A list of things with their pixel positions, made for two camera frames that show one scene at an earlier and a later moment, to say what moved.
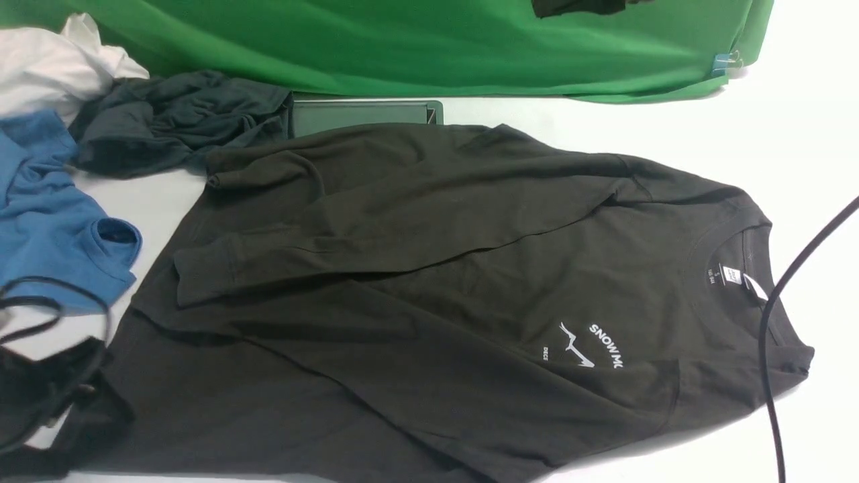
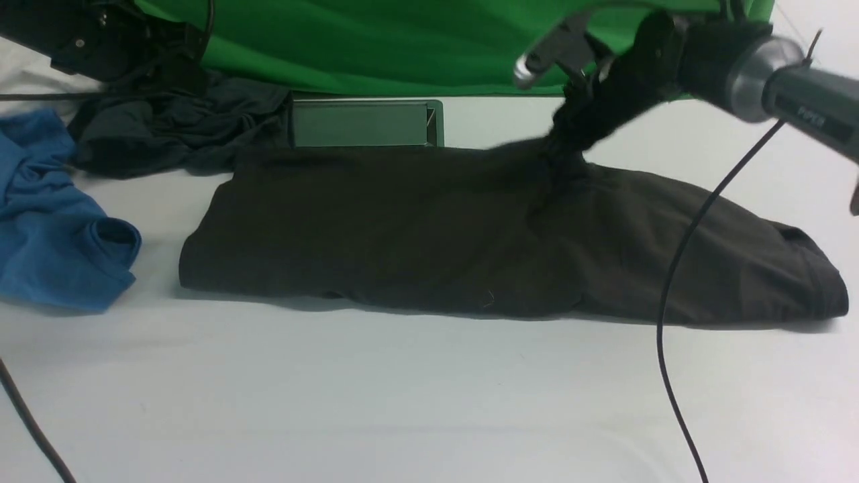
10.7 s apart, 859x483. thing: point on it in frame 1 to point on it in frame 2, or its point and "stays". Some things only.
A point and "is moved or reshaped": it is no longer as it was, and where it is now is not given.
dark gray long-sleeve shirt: (445, 303) is moved or reshaped
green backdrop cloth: (653, 50) stays
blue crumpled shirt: (49, 225) stays
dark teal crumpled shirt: (176, 123) stays
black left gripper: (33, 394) to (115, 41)
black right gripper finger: (544, 8) to (660, 58)
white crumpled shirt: (44, 70) stays
